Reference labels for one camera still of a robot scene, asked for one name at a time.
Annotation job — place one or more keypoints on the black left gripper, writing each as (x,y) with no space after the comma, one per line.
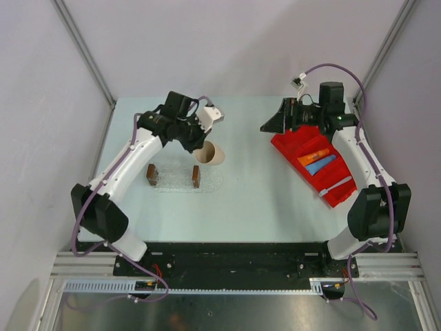
(198,143)

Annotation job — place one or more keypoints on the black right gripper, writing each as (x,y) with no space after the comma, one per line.
(286,118)

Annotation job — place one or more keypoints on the beige cup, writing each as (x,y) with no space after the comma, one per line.
(210,154)

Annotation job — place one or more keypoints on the red plastic organizer bin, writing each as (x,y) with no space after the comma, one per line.
(306,140)

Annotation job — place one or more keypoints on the clear acrylic toothbrush stand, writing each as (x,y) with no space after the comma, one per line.
(173,176)

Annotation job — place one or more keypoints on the orange toothpaste tube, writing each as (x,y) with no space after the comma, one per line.
(312,157)

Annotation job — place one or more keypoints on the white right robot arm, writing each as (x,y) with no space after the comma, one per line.
(380,210)

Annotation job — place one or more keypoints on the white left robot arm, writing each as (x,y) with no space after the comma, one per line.
(96,205)

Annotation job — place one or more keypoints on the clear oval glass tray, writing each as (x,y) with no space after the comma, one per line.
(211,180)

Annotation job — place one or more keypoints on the blue toothpaste tube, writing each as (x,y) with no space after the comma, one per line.
(315,167)

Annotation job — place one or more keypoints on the white toothbrush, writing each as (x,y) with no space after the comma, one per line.
(336,185)

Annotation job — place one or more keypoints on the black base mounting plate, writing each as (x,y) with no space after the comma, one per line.
(248,265)

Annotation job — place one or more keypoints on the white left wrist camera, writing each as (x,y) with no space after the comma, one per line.
(208,116)

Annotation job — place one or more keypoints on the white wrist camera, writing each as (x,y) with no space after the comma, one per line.
(298,82)
(208,116)

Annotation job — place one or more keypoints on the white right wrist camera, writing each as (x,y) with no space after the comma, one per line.
(298,82)

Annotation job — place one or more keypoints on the white slotted cable duct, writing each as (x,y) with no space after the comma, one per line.
(311,287)

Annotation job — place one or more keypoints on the right aluminium frame post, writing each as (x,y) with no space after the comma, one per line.
(397,27)

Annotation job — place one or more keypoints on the aluminium frame post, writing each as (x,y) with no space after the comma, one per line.
(80,44)
(397,27)

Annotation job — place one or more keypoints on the left aluminium frame post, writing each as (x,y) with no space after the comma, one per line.
(80,44)

